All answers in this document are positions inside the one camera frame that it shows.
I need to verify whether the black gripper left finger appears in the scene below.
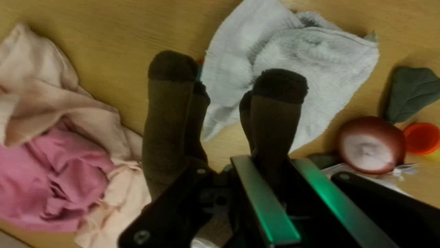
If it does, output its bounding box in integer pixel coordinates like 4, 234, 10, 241
117, 155, 301, 248

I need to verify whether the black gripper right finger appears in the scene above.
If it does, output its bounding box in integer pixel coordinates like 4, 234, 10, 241
293, 157, 440, 248

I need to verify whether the brown plush toy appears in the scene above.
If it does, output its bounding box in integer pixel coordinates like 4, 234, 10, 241
142, 49, 309, 198

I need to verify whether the white towel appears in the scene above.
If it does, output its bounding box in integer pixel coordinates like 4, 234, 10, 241
199, 0, 381, 153

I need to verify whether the red tomato toy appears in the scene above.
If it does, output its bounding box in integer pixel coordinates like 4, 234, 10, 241
403, 121, 440, 157

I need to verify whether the red apple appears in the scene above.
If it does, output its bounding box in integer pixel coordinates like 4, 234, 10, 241
337, 115, 408, 175

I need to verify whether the magenta pink cloth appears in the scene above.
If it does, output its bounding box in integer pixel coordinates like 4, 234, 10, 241
0, 125, 116, 232

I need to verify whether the pink meat package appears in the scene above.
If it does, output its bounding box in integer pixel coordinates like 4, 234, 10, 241
0, 22, 153, 248

